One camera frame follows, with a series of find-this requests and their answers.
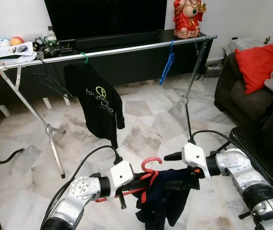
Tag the red cushion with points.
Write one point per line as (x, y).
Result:
(258, 64)

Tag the black hanger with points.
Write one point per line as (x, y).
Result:
(54, 85)

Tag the grey blanket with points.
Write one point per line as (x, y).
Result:
(242, 47)

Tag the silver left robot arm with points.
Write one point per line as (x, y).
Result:
(78, 191)

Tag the dark brown sofa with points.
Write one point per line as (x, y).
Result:
(242, 103)

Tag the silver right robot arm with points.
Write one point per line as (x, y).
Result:
(232, 165)

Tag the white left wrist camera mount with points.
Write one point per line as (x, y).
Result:
(122, 175)

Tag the black television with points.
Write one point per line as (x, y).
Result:
(105, 19)

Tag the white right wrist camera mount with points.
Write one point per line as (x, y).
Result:
(194, 155)

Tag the black metal chair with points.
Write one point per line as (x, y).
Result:
(251, 148)

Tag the red Buddha statue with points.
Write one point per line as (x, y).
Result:
(189, 19)

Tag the small bottle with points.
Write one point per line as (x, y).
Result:
(51, 34)

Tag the black TV console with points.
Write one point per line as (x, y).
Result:
(126, 67)

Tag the red hanger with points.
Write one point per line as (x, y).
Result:
(148, 159)

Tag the silver clothes rack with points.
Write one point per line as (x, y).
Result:
(126, 48)

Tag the black shirt with green logo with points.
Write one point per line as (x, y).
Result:
(93, 110)

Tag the white ball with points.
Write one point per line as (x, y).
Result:
(4, 42)

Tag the blue hanger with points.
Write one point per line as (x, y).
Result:
(167, 67)

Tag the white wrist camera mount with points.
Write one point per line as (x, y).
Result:
(194, 155)
(122, 175)

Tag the orange ball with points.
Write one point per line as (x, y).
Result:
(17, 41)

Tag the white paper stack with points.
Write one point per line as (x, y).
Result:
(14, 53)

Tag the green hanger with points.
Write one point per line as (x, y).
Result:
(84, 57)

